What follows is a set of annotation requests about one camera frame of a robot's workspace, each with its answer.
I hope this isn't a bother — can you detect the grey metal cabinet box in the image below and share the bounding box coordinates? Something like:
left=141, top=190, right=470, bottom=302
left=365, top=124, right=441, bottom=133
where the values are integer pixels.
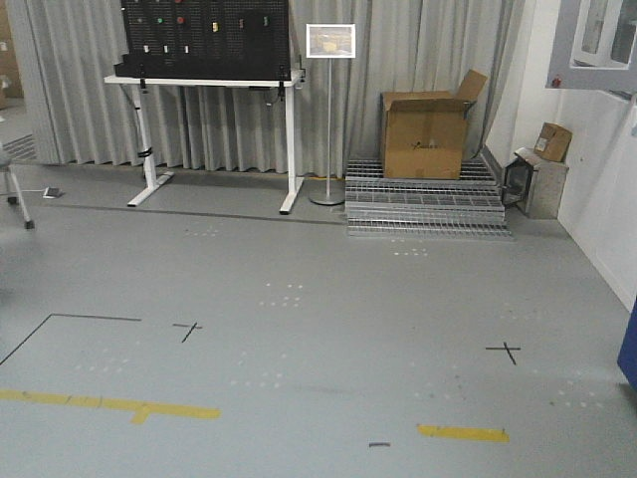
left=502, top=147, right=568, bottom=219

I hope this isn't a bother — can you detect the sign stand with picture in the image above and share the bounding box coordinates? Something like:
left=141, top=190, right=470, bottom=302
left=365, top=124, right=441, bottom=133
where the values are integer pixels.
left=306, top=23, right=356, bottom=206

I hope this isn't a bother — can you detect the grey foot pedal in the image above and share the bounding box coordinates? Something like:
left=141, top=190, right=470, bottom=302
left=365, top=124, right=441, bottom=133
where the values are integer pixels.
left=43, top=187, right=62, bottom=199

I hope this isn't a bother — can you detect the stack of metal gratings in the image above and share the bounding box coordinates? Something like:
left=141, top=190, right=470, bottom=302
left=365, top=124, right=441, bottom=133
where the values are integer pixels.
left=344, top=156, right=513, bottom=241

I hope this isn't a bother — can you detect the grey curtain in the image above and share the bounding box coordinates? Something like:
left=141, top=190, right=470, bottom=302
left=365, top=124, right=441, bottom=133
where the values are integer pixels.
left=6, top=1, right=525, bottom=175

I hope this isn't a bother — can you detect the small cardboard box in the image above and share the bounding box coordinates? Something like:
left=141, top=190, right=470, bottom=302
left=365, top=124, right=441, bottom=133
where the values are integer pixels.
left=533, top=122, right=572, bottom=162

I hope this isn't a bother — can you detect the blue cabinet corner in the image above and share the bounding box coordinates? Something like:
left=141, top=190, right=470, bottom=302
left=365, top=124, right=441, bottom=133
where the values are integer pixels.
left=617, top=303, right=637, bottom=389

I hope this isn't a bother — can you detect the window frame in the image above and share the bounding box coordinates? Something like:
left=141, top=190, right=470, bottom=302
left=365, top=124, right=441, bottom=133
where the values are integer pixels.
left=570, top=0, right=636, bottom=70

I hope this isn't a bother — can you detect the black pegboard panel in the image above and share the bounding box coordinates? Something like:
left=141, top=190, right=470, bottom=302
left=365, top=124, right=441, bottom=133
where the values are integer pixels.
left=114, top=0, right=292, bottom=82

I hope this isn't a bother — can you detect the large cardboard box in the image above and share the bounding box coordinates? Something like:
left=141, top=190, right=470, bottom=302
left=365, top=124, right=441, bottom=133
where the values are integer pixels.
left=380, top=70, right=488, bottom=180

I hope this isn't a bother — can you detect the white standing desk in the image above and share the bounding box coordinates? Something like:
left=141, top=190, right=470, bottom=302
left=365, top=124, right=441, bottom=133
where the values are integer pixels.
left=104, top=69, right=307, bottom=216

